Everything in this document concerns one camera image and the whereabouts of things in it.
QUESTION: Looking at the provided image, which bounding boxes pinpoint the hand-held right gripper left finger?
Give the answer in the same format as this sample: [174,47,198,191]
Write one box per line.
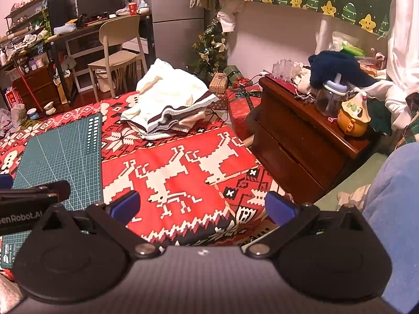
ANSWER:
[32,190,158,259]

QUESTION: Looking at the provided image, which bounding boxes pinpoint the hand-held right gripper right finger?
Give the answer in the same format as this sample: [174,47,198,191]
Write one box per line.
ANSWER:
[244,191,374,259]

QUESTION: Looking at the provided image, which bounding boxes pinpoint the white knit sweater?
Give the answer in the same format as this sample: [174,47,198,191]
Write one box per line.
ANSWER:
[121,58,220,141]

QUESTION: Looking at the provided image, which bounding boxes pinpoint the green cutting mat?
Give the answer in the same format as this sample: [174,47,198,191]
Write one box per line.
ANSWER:
[0,113,104,269]

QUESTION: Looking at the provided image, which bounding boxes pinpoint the lime green trivet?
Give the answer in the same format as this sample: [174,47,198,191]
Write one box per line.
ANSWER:
[20,119,42,131]

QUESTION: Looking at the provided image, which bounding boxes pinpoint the white plastic bag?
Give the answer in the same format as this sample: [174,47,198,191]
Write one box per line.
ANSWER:
[0,105,27,131]

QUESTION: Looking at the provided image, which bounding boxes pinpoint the dark wooden nightstand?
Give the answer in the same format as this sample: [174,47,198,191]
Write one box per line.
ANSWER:
[250,75,372,203]

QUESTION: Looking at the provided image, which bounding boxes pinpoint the red patterned blanket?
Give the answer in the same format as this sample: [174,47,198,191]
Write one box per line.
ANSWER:
[0,92,285,269]

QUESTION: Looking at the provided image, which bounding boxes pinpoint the red cardboard box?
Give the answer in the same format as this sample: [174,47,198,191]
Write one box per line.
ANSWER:
[5,87,23,108]

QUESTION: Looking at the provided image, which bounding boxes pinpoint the red broom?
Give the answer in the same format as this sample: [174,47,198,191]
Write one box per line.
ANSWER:
[13,55,45,112]

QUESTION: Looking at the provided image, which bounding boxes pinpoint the red wrapped gift box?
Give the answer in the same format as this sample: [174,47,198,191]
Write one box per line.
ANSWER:
[228,85,262,131]

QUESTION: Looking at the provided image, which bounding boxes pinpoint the wooden drawer cabinet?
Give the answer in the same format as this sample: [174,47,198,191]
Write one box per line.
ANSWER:
[11,65,63,108]

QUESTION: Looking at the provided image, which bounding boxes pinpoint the yellow house-shaped jar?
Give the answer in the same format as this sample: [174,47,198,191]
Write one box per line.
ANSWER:
[337,92,372,137]

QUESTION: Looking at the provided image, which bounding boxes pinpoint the clear bottle blue lid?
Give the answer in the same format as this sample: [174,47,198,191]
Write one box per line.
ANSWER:
[315,74,348,118]

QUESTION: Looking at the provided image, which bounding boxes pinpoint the light blue cloth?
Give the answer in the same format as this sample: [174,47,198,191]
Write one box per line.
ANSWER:
[362,142,419,313]

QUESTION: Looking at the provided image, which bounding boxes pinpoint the white tote bag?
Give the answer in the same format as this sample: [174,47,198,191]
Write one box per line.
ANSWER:
[95,69,116,93]

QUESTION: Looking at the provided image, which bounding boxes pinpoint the black metal shelf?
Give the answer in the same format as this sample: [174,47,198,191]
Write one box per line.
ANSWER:
[4,0,79,105]

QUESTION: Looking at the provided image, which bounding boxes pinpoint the kraft wrapped gift box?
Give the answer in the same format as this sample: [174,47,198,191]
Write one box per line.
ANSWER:
[209,74,229,94]

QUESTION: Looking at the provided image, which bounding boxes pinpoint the clear glass ornaments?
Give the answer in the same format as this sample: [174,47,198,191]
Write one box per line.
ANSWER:
[272,58,295,81]

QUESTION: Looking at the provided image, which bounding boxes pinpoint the green wrapped gift box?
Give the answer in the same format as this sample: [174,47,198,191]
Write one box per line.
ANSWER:
[224,65,244,82]

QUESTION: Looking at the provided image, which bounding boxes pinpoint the navy fluffy cloth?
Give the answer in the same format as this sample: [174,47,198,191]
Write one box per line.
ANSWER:
[309,50,377,89]

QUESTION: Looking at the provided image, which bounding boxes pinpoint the black desk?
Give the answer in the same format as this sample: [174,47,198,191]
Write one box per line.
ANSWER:
[47,13,155,105]

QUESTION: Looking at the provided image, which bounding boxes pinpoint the small christmas tree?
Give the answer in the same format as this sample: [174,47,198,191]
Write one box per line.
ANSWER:
[190,16,230,84]

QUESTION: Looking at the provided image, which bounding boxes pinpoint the silver refrigerator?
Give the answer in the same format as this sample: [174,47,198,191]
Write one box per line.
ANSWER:
[143,0,205,69]

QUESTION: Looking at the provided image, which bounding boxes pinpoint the beige chair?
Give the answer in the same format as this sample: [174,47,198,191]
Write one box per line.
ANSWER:
[88,15,148,102]

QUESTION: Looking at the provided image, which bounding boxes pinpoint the small white hanging cloth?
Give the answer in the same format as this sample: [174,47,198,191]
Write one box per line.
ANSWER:
[218,10,241,33]

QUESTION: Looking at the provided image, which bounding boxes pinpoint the white curtain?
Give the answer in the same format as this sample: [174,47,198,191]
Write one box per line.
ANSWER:
[386,0,419,82]

